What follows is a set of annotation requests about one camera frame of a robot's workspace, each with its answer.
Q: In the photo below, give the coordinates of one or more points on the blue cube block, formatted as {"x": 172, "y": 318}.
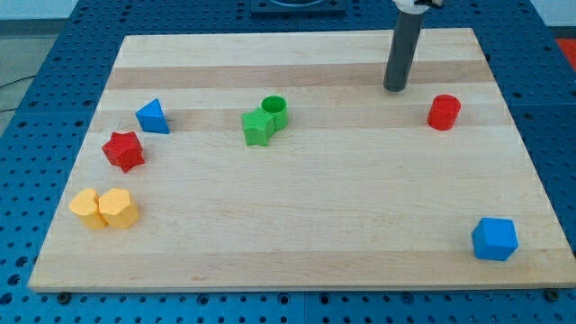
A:
{"x": 494, "y": 239}

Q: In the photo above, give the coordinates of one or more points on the light wooden board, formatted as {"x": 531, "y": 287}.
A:
{"x": 358, "y": 192}

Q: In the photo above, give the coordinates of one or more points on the green star block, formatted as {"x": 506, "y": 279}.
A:
{"x": 258, "y": 126}

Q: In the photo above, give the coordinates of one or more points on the green cylinder block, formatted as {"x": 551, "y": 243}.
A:
{"x": 277, "y": 107}

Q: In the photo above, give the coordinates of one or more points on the blue triangle block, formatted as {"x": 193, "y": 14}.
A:
{"x": 152, "y": 119}

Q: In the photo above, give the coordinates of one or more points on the red cylinder block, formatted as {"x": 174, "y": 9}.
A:
{"x": 443, "y": 112}

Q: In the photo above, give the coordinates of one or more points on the red star block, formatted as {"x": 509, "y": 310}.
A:
{"x": 124, "y": 151}

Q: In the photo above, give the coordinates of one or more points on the yellow hexagon block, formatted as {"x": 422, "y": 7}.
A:
{"x": 119, "y": 208}

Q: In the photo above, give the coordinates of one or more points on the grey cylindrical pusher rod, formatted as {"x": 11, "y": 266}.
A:
{"x": 404, "y": 42}

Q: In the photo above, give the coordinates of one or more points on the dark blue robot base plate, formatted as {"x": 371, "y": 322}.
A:
{"x": 269, "y": 7}

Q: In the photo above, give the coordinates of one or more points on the white rod mount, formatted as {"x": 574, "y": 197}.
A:
{"x": 417, "y": 6}

